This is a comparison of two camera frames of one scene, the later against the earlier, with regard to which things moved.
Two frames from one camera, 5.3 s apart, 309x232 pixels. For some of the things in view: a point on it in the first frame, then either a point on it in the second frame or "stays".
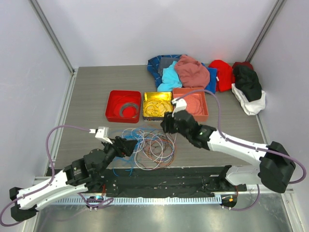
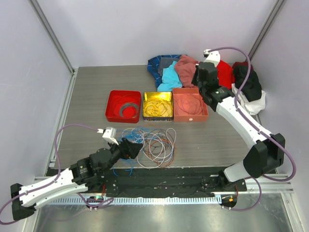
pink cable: [194, 103] stays
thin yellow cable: [157, 108] stays
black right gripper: [167, 124] -> [195, 80]
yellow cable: [157, 107] stays
